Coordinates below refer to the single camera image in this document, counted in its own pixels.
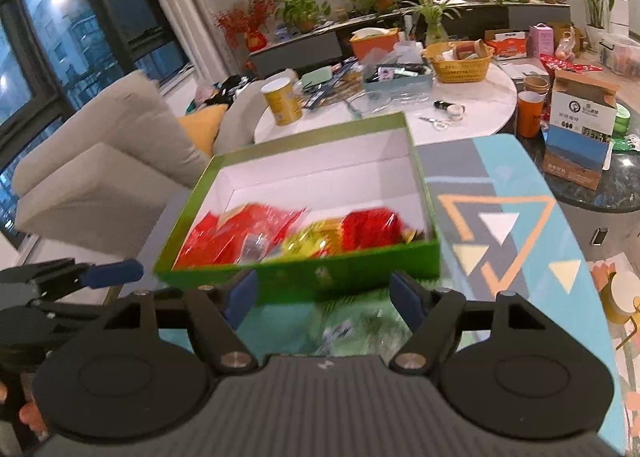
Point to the orange and white carton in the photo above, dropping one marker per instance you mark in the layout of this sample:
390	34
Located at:
507	45

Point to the yellow cushion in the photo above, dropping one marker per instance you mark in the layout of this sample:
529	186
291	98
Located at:
201	128

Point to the phone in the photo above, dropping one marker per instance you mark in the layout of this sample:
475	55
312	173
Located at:
598	236

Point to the yellow round container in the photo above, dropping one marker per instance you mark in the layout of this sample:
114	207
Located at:
622	298

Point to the mint green case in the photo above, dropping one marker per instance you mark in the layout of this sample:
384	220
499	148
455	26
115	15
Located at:
320	77

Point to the white tape roll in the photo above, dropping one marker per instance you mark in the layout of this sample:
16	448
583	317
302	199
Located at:
456	111

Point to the beige sofa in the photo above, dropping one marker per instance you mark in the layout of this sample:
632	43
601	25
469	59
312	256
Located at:
100	162

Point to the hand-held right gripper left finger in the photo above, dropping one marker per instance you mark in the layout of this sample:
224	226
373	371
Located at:
241	293

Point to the dark round table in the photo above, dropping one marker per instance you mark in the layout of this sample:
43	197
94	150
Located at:
605	189

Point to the yellow can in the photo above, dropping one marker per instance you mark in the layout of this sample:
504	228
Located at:
284	102

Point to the red flower arrangement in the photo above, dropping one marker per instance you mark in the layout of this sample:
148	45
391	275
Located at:
245	22

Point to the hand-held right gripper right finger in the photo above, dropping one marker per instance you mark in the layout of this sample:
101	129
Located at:
406	295

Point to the orange cup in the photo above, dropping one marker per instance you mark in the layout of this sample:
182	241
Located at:
530	115

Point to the dark framed window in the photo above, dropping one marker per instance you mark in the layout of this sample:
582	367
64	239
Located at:
106	2

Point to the person's left hand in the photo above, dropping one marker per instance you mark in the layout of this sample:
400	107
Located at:
31	416

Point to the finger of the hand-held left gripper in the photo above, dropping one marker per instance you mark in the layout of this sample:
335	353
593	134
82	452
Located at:
55	309
113	272

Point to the clear plastic bag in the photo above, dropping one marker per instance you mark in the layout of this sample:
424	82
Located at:
395	55

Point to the small green packet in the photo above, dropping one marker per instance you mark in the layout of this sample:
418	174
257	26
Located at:
627	143

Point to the pink box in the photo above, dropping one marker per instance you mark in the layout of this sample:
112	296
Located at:
542	40

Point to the white round table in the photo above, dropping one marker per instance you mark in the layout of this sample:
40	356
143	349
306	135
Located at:
481	92

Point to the red snack packet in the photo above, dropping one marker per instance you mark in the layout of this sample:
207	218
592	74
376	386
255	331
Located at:
225	237
371	227

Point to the yellow snack packet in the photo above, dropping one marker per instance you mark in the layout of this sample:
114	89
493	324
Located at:
311	242

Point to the orange box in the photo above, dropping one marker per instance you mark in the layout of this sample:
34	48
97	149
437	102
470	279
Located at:
375	45

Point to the brown carton with blue label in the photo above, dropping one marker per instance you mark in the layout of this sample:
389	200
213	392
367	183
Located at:
580	133

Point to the dark long packet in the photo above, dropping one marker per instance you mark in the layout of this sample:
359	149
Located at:
331	88

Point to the green cardboard box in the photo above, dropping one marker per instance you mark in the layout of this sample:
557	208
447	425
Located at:
300	278

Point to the brown paper cup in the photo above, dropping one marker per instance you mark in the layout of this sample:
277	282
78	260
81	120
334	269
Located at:
535	85

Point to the green snack packet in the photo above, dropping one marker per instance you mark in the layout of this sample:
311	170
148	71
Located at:
350	333

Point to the green round lid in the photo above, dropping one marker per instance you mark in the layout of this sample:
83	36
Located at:
622	117

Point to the scissors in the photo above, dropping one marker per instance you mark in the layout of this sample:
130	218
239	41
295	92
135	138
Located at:
436	122

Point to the bag of fruit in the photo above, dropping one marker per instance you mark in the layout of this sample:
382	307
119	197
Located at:
567	48

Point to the transparent storage bin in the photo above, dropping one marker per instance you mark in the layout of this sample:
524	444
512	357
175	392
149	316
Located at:
620	55

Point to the teal patterned mat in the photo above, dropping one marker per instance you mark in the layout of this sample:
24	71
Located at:
500	177

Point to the red flat packet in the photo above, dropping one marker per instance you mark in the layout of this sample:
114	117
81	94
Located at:
570	65

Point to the plant in glass vase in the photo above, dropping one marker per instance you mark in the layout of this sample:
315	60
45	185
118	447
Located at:
433	19

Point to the white appliance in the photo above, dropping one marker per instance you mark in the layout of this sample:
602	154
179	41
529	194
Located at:
619	13

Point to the yellow woven basket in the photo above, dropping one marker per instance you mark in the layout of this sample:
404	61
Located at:
462	66

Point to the pile of clothes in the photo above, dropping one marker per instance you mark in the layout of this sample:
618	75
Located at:
225	89

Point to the black and white tube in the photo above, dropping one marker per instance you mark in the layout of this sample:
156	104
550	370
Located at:
440	105

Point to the blue-grey storage tray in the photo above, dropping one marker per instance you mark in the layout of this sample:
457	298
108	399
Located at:
400	79

